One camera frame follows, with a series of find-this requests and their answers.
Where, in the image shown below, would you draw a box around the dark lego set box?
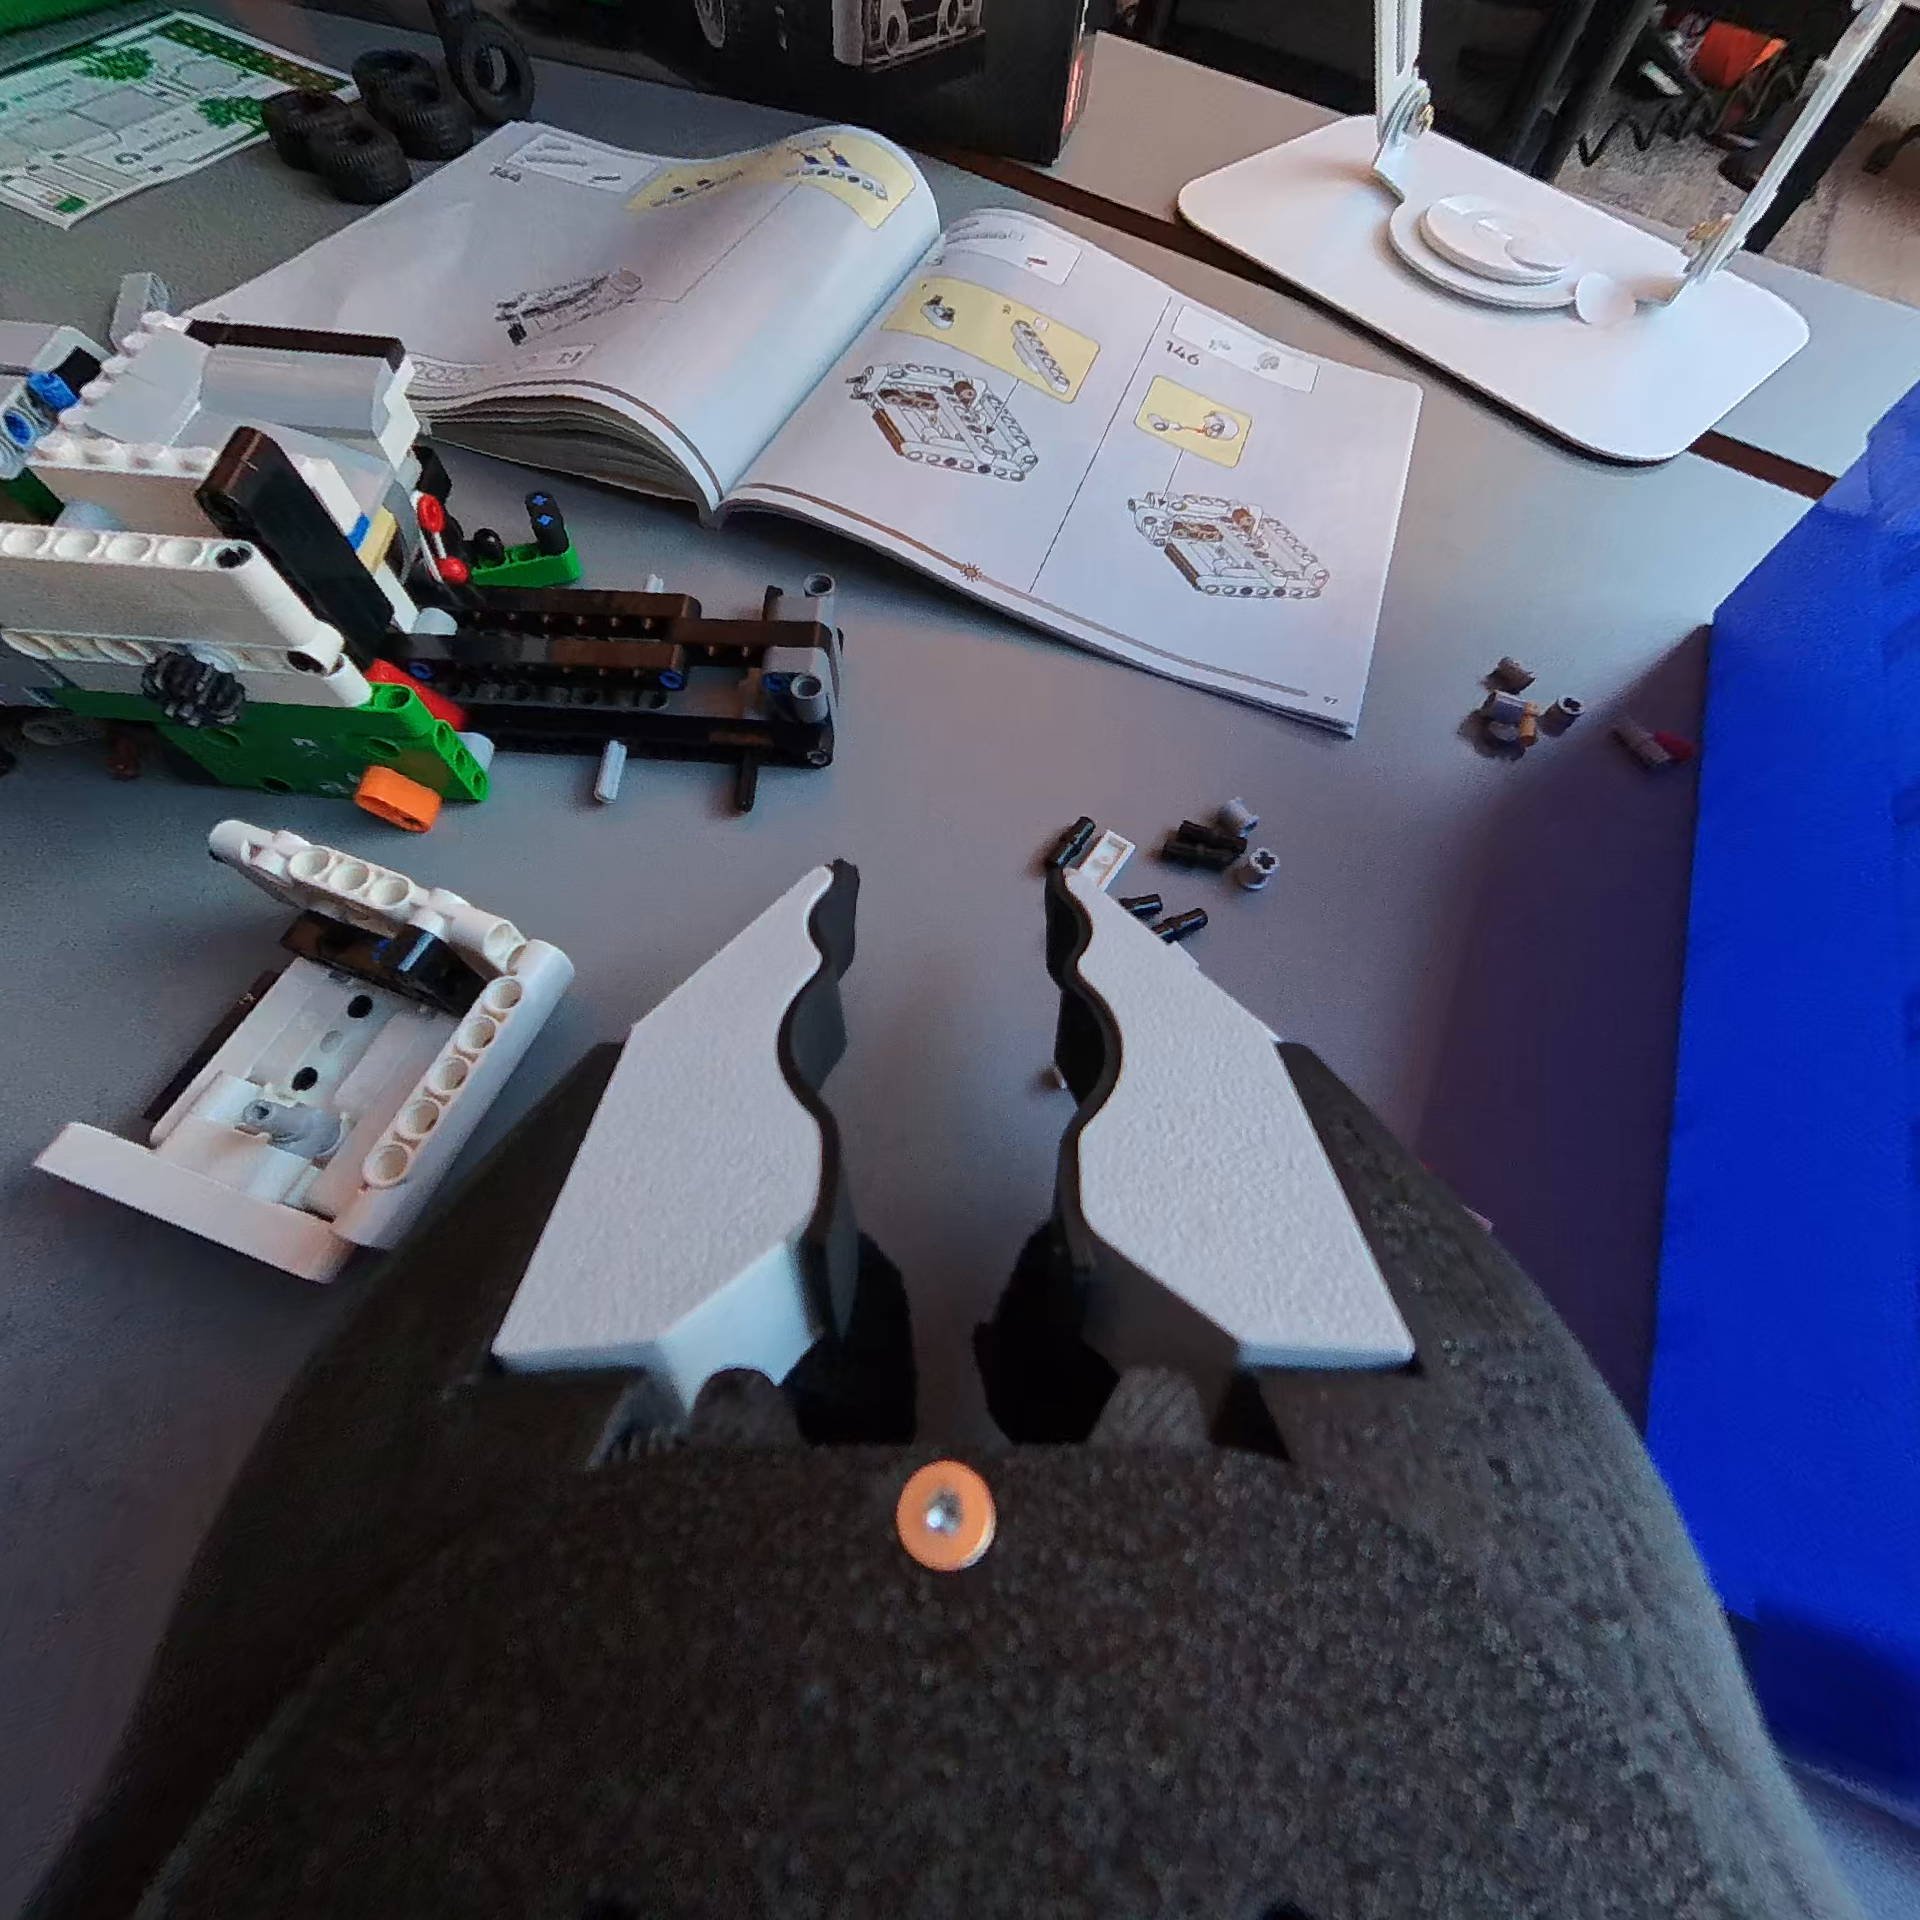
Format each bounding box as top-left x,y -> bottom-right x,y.
645,0 -> 1093,166

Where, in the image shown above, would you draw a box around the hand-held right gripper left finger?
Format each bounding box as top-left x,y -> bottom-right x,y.
487,860 -> 875,1466

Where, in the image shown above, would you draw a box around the green white sticker sheet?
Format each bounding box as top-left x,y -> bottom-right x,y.
0,6 -> 361,230

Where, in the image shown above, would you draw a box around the blue plastic bin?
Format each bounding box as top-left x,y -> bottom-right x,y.
1647,398 -> 1920,1802

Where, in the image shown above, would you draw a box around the white green lego truck model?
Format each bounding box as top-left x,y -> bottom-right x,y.
0,277 -> 846,834

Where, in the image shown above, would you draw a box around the white lego cab subassembly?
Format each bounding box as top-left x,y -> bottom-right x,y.
31,816 -> 575,1285

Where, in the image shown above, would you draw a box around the scattered small lego pieces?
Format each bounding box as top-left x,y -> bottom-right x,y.
1042,651 -> 1696,945

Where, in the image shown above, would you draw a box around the open lego instruction booklet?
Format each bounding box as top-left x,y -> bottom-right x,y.
186,118 -> 1424,737

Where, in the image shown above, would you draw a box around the pile of black rubber tyres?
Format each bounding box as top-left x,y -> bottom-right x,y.
262,0 -> 537,208

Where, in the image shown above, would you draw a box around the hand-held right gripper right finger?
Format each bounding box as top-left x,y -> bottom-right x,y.
1042,861 -> 1422,1420

